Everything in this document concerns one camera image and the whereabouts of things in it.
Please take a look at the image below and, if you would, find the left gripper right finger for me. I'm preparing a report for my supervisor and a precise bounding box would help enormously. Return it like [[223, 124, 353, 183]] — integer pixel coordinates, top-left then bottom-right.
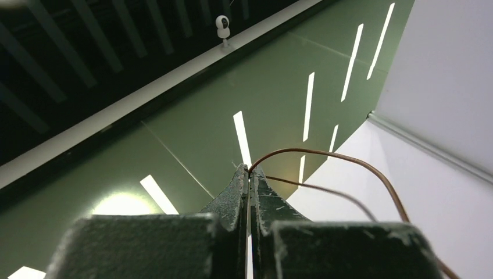
[[250, 167, 442, 278]]

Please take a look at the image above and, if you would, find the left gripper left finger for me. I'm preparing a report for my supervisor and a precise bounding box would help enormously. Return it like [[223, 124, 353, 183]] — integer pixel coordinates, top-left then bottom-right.
[[46, 164, 248, 278]]

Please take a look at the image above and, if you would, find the brown cable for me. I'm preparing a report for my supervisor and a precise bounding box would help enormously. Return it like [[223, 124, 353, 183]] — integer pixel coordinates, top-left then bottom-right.
[[248, 148, 459, 279]]

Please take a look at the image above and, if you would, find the white ceiling security camera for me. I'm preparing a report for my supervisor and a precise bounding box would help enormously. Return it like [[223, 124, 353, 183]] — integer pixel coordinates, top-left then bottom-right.
[[215, 15, 230, 48]]

